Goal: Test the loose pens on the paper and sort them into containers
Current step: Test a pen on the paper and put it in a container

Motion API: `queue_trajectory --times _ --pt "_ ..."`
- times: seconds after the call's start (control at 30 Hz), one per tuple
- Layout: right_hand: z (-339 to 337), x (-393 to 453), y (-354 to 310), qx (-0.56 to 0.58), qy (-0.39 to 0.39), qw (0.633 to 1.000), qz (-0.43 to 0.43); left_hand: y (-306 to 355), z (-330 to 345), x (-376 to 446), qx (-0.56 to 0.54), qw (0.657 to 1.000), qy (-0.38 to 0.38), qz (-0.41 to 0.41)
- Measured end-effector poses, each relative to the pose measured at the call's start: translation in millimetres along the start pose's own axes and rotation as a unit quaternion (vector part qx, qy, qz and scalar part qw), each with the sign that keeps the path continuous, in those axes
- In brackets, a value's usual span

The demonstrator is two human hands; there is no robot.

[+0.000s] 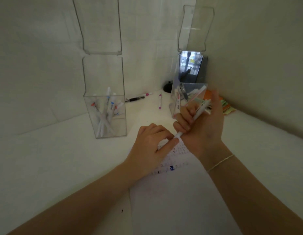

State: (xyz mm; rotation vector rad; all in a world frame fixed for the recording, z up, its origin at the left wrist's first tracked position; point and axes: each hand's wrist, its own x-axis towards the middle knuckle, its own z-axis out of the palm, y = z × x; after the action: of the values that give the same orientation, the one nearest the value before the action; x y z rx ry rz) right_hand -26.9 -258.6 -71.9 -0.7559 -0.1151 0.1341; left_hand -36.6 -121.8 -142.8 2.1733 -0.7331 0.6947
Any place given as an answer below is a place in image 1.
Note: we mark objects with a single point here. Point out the person's right forearm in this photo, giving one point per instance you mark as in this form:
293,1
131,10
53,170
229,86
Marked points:
251,200

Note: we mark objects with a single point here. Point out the thick white marker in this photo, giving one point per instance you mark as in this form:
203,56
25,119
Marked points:
178,97

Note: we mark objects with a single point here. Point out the person's right hand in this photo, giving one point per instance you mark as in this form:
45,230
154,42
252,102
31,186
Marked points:
207,134

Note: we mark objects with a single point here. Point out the stack of coloured sticky notes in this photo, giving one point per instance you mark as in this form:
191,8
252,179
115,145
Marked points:
227,107

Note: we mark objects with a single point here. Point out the person's left hand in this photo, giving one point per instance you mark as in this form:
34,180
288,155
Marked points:
149,151

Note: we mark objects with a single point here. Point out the clear acrylic box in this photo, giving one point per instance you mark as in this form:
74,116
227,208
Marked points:
102,73
195,26

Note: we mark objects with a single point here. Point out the white pen light blue band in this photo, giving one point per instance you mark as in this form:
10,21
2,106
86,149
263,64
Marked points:
108,96

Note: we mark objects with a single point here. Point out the clear pen black grip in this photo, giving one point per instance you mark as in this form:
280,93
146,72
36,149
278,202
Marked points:
184,91

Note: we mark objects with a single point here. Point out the white pen pink ends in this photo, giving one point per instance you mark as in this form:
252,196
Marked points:
147,94

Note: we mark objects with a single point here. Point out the black bag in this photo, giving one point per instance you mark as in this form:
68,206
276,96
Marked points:
167,87

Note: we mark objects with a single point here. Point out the white paper sheet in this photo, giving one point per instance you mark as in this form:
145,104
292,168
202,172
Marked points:
178,205

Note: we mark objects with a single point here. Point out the person's left forearm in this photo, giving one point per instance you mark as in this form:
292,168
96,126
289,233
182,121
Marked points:
80,205

